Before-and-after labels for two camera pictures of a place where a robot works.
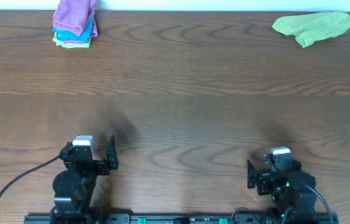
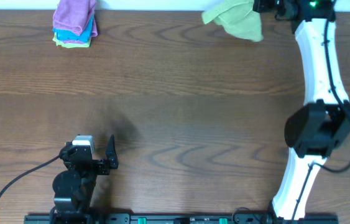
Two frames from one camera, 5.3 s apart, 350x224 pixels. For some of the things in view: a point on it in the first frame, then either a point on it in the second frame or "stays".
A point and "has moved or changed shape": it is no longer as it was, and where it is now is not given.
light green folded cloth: (60, 43) stays
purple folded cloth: (76, 15) stays
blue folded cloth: (67, 35) stays
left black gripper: (97, 165) stays
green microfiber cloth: (309, 28) has moved or changed shape
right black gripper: (266, 178) → (262, 5)
